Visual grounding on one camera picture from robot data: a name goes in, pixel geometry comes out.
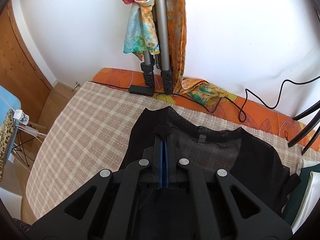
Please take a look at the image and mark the wooden door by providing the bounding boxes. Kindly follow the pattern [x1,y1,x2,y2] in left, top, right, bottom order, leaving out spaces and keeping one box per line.
[1,1,53,123]

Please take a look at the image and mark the metal door stopper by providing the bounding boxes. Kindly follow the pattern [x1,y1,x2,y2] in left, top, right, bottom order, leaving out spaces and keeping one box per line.
[71,81,81,92]

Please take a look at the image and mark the black power adapter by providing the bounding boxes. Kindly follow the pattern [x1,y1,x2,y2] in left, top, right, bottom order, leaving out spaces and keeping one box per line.
[129,85,155,96]

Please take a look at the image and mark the beige plaid bed cover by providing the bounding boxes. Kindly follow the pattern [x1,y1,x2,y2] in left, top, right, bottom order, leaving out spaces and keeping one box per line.
[26,82,319,219]

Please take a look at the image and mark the blue chair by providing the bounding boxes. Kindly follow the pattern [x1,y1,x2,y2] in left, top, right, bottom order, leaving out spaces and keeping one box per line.
[1,87,47,179]

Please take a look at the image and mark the grey folded tripod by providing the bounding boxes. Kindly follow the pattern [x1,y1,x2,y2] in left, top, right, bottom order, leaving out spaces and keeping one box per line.
[140,0,173,94]

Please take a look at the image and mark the black sheer blouse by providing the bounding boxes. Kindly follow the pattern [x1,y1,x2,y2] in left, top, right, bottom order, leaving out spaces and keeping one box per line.
[120,107,300,239]

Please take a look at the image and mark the white charger plug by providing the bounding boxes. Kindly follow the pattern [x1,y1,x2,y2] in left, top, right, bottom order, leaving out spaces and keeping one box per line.
[14,109,29,125]

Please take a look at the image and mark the black ring light tripod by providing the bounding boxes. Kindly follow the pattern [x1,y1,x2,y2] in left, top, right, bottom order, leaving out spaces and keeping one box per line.
[287,101,320,155]

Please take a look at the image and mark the white and green garment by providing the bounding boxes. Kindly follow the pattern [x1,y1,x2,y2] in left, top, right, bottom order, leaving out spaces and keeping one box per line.
[283,159,319,233]

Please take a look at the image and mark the colourful orange-blue scarf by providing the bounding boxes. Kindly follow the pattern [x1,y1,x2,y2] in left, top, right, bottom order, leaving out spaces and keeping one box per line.
[122,0,228,105]

